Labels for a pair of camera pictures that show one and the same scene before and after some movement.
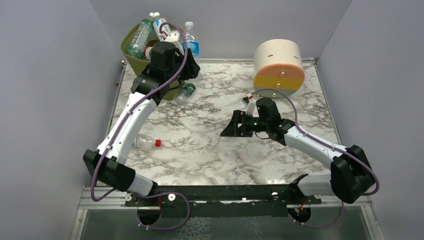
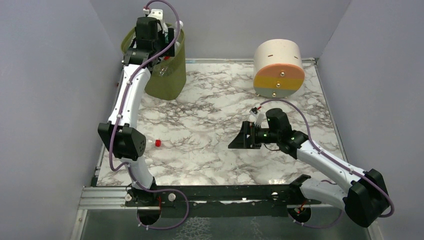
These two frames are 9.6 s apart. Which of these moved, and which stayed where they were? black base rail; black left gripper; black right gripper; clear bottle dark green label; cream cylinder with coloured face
Moved: clear bottle dark green label; black left gripper; black right gripper
Stayed: cream cylinder with coloured face; black base rail
